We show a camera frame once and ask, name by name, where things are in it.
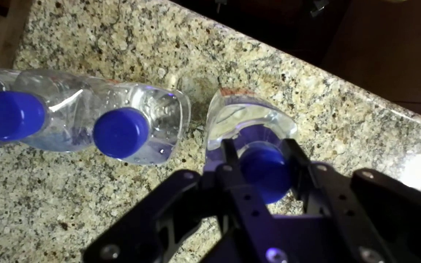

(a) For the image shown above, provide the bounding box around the blue-capped water bottle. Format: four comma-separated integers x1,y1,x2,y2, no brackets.
81,82,193,167
0,67,92,154
202,86,300,205

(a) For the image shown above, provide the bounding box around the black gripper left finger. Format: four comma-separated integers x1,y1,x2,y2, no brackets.
83,137,290,263

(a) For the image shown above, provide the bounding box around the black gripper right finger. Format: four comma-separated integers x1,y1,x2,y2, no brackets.
281,137,421,263

